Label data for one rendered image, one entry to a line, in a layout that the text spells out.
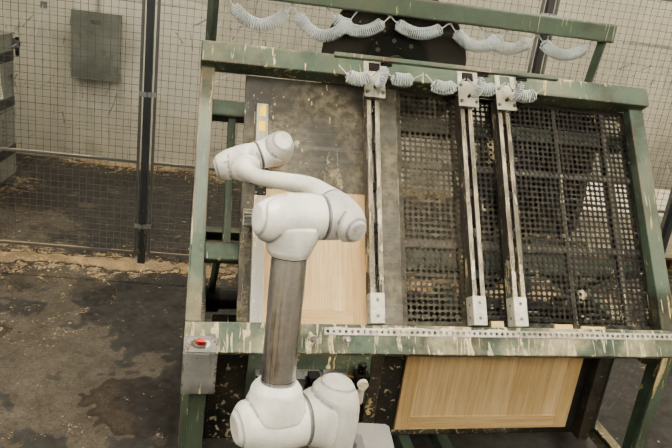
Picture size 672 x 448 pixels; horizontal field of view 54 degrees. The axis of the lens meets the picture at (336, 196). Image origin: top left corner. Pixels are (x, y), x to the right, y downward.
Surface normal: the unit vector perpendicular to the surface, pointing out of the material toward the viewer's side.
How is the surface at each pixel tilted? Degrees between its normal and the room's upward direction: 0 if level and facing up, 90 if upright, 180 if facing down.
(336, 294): 55
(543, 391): 90
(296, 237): 87
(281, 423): 78
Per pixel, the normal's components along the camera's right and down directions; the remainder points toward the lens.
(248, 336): 0.22, -0.29
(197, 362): 0.18, 0.32
